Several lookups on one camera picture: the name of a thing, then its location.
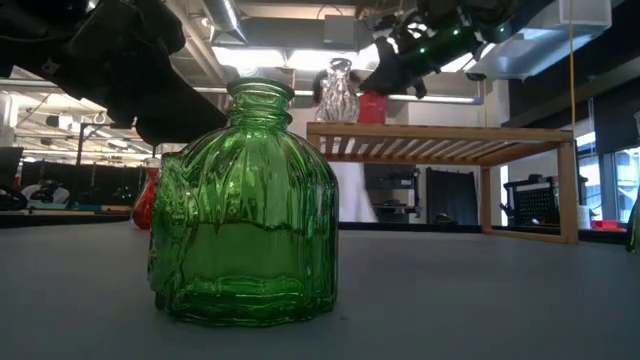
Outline red round glass vase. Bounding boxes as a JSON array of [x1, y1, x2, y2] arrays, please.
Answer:
[[131, 156, 161, 231]]

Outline white ceiling duct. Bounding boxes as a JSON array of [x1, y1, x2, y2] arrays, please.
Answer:
[[464, 24, 614, 82]]

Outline black partition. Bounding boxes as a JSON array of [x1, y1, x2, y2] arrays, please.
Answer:
[[22, 160, 146, 209]]

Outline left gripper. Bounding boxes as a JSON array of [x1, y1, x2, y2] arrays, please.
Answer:
[[49, 0, 230, 147]]

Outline black equipment rack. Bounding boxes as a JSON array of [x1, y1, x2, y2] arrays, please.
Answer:
[[363, 163, 424, 224]]

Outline white hanging panel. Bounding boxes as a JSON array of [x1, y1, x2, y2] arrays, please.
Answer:
[[558, 0, 613, 29]]

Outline dark monitor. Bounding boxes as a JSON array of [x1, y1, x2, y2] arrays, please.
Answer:
[[0, 146, 25, 189]]

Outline squat green ribbed glass vase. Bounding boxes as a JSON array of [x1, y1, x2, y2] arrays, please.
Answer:
[[147, 77, 340, 329]]

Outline wooden slatted shelf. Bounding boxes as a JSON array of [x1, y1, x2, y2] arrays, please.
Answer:
[[305, 121, 580, 246]]

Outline person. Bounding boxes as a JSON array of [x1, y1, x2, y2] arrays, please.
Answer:
[[21, 178, 71, 206]]

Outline grey ceiling box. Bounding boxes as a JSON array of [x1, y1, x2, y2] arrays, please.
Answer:
[[323, 14, 375, 52]]

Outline dark background table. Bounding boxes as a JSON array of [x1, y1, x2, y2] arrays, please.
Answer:
[[0, 202, 132, 230]]

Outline slim green glass vase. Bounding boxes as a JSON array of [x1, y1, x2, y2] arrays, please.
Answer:
[[626, 187, 640, 255]]

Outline red box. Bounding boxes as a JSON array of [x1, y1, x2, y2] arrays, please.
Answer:
[[592, 218, 626, 232]]

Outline silver ventilation duct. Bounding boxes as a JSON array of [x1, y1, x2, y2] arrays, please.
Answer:
[[202, 0, 250, 46]]

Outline black curtain panel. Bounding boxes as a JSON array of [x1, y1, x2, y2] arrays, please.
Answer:
[[426, 167, 480, 226]]

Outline ceiling light panel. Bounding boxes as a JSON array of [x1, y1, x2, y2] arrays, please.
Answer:
[[212, 46, 381, 76]]

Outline black pipe frame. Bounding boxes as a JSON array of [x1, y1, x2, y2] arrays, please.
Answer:
[[74, 122, 160, 166]]

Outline black pegboard cart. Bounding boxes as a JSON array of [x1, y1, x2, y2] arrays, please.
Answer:
[[501, 173, 562, 227]]

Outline clear swirl-ribbed glass vase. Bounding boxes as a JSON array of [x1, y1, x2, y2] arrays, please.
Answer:
[[313, 57, 361, 124]]

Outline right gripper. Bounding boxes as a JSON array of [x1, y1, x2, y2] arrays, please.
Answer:
[[311, 21, 475, 105]]

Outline red glass bottle vase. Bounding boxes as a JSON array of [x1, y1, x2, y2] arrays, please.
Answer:
[[356, 91, 390, 125]]

